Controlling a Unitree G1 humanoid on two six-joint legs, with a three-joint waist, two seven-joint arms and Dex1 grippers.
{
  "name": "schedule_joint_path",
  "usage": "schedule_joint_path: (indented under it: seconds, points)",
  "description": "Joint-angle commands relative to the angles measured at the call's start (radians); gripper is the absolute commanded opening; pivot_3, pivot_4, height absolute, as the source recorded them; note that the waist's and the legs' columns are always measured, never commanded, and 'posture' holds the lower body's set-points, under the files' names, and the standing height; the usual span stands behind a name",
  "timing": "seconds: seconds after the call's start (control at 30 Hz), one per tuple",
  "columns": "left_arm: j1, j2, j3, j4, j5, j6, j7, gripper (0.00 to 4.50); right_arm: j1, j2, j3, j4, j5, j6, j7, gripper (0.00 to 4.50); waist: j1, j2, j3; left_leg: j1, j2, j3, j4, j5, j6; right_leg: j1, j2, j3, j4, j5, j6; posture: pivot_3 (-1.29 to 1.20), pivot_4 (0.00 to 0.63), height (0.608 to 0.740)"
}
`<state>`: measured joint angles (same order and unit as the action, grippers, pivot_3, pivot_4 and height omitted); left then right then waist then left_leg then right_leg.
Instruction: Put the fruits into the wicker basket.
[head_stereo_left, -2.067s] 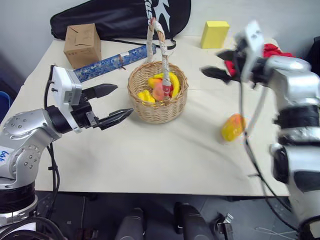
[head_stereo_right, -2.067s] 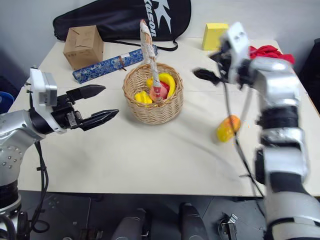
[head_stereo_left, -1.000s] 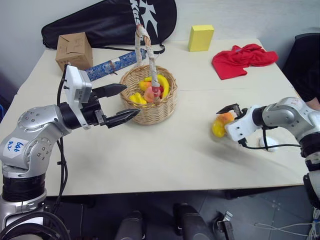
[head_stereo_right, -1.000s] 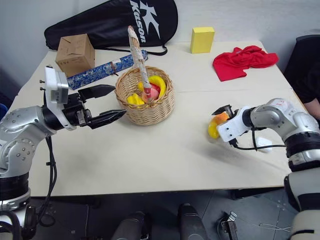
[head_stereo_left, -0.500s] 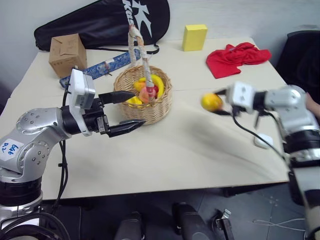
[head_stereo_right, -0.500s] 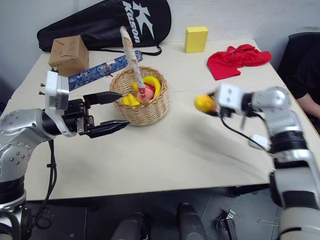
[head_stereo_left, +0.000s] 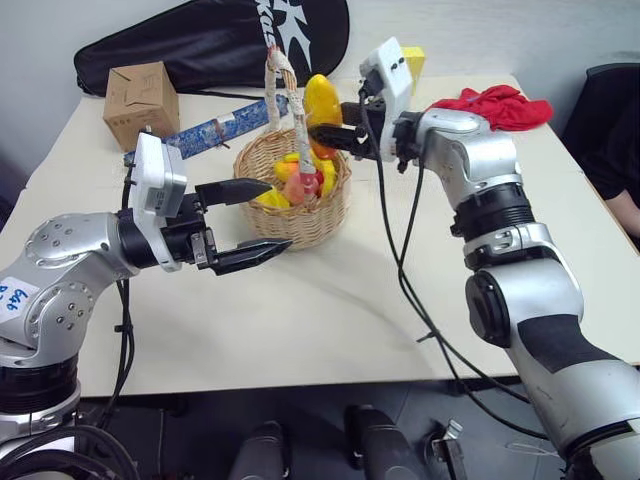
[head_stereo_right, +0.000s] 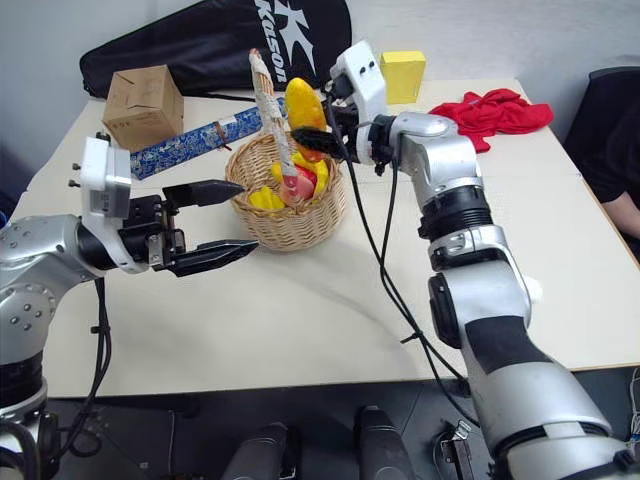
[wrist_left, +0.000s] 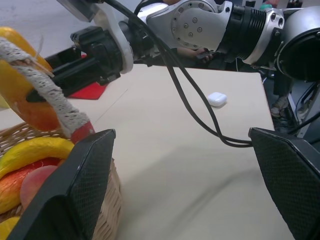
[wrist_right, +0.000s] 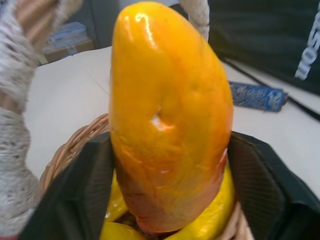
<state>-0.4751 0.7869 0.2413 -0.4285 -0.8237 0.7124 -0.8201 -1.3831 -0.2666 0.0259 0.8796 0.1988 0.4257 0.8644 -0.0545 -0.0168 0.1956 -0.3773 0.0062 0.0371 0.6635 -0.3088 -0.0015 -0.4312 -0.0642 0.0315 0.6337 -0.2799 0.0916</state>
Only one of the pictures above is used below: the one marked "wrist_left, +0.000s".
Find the orange yellow mango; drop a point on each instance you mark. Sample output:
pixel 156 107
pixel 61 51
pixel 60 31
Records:
pixel 15 82

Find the orange red fruit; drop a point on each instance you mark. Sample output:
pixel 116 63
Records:
pixel 10 187

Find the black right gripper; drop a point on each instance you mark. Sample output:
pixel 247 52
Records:
pixel 100 47

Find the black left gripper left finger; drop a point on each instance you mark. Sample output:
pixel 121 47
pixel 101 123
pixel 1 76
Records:
pixel 65 190

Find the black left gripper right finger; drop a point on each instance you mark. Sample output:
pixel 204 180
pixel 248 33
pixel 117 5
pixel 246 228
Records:
pixel 295 175

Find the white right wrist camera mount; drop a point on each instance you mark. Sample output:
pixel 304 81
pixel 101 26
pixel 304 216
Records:
pixel 120 45

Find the pink peach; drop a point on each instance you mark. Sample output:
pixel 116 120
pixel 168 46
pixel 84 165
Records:
pixel 32 185

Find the red mat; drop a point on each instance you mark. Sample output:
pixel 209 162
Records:
pixel 87 92

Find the white earbuds case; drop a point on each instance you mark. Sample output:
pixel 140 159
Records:
pixel 217 99

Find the yellow banana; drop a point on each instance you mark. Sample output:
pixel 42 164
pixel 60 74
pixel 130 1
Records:
pixel 32 150

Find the pale yellow green fruit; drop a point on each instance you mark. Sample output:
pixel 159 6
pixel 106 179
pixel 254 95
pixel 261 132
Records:
pixel 3 102

